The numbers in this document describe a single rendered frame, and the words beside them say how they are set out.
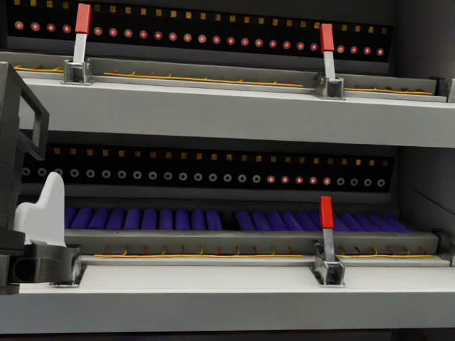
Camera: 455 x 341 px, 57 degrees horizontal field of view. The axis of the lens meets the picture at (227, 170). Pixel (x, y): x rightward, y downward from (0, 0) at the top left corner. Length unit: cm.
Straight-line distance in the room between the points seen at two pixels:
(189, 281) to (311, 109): 22
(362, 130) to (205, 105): 17
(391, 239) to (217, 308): 23
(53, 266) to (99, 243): 29
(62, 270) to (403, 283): 38
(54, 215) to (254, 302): 25
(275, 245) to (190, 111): 18
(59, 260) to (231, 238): 31
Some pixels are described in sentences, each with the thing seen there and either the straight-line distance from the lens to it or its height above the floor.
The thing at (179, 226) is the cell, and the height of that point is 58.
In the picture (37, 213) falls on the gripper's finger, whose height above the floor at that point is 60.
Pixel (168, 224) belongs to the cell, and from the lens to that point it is 51.
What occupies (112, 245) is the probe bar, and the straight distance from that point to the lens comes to 48.
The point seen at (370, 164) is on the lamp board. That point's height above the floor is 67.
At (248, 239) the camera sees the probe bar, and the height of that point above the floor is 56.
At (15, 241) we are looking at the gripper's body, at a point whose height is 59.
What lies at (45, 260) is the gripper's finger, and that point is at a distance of 19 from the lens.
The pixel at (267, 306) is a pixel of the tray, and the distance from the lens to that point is 44.
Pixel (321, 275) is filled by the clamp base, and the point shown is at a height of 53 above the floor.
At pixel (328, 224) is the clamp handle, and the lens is 47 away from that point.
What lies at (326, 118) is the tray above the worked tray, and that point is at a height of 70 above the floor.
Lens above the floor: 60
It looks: 5 degrees up
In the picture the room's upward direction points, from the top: 1 degrees clockwise
